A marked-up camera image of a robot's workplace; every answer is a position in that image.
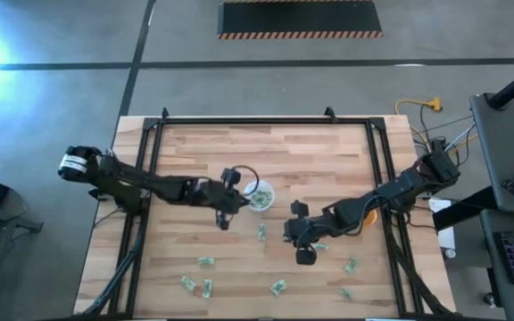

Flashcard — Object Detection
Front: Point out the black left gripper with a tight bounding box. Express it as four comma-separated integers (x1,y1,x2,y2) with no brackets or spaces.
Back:
194,177,253,216

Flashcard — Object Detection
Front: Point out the clear plastic cup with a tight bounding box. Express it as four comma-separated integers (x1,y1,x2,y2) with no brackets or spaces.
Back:
243,178,277,213

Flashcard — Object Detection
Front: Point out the white paper sheet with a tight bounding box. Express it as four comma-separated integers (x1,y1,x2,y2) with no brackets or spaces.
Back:
428,197,457,251

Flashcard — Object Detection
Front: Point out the black mat orange striped edge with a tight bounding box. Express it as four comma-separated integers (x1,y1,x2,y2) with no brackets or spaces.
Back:
217,0,384,40

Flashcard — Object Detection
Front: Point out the black camera cable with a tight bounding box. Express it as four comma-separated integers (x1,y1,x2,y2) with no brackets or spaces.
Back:
231,164,261,198

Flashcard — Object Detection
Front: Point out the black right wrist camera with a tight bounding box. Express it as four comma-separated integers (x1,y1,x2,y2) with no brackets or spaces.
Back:
295,246,318,267

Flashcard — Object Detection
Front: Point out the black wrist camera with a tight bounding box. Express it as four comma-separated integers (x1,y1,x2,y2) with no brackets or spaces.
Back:
295,246,318,267
220,168,243,187

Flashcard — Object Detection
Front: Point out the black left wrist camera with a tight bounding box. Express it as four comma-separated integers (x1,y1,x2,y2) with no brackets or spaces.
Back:
220,168,243,187

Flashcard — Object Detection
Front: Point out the black aluminium table frame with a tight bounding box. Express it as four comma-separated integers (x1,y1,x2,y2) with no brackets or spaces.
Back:
76,106,457,320

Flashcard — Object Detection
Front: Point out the yellow power cable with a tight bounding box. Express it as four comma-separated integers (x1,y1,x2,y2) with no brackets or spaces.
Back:
394,96,444,148

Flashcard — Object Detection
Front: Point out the grey cable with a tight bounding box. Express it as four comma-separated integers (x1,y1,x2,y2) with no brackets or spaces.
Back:
444,124,479,155

